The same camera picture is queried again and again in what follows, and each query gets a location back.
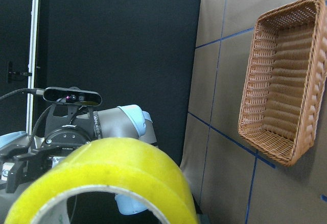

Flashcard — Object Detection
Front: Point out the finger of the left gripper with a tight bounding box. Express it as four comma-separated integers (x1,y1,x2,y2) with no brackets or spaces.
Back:
6,155,33,193

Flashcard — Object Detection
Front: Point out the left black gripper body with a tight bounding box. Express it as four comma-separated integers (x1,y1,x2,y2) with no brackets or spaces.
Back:
1,125,92,178

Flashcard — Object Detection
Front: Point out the yellow clear tape roll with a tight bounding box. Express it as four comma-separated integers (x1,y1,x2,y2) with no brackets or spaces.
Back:
5,138,199,223

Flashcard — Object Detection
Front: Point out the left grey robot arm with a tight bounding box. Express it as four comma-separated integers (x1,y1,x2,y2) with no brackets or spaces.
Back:
1,105,157,221

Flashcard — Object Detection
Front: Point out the brown wicker basket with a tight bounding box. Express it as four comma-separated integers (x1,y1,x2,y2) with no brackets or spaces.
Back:
238,0,326,166

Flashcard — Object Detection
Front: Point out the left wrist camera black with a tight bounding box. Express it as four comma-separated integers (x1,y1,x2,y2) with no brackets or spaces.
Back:
43,87,102,106

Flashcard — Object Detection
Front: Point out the left camera black cable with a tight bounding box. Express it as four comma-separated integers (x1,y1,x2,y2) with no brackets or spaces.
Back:
0,88,52,145

